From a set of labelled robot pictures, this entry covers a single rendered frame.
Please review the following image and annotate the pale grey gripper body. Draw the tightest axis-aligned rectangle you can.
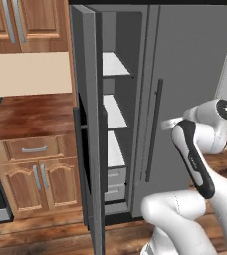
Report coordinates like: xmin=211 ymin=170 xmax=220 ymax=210
xmin=160 ymin=117 xmax=186 ymax=131

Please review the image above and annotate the white fridge shelf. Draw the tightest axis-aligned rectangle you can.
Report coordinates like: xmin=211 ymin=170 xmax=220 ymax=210
xmin=102 ymin=51 xmax=132 ymax=78
xmin=103 ymin=94 xmax=129 ymax=130
xmin=107 ymin=129 xmax=126 ymax=169

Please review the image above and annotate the grey closed fridge door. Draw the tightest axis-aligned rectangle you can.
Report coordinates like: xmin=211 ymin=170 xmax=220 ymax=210
xmin=130 ymin=4 xmax=227 ymax=219

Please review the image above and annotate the grey fridge drawer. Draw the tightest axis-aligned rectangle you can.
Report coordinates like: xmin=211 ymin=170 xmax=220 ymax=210
xmin=107 ymin=166 xmax=127 ymax=187
xmin=104 ymin=184 xmax=126 ymax=203

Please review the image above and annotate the grey open fridge door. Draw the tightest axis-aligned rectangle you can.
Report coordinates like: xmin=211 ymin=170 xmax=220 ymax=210
xmin=69 ymin=4 xmax=109 ymax=255

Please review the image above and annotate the grey fridge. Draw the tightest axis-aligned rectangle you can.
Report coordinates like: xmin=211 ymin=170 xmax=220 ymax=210
xmin=85 ymin=3 xmax=227 ymax=227

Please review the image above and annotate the wooden base cupboard door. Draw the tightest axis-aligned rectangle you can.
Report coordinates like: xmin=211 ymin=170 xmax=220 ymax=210
xmin=0 ymin=161 xmax=46 ymax=212
xmin=40 ymin=157 xmax=83 ymax=209

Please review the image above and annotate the wooden drawer front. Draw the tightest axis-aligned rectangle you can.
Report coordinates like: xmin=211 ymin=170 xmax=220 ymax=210
xmin=3 ymin=134 xmax=66 ymax=162

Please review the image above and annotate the long dark fridge door handle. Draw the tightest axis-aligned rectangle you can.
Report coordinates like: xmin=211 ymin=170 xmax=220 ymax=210
xmin=144 ymin=78 xmax=164 ymax=183

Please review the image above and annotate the dark handle of open door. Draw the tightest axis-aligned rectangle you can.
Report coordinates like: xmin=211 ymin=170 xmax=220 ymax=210
xmin=72 ymin=93 xmax=94 ymax=197

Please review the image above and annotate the silver base cupboard handle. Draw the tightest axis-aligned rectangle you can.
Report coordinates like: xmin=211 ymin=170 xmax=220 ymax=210
xmin=32 ymin=164 xmax=42 ymax=191
xmin=39 ymin=163 xmax=50 ymax=190

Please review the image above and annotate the silver drawer handle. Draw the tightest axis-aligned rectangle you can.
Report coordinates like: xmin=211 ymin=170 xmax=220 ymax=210
xmin=21 ymin=145 xmax=49 ymax=154

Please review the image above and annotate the silver wall cupboard handle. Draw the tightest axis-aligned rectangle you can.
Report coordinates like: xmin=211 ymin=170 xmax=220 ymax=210
xmin=12 ymin=0 xmax=27 ymax=45
xmin=1 ymin=0 xmax=17 ymax=45

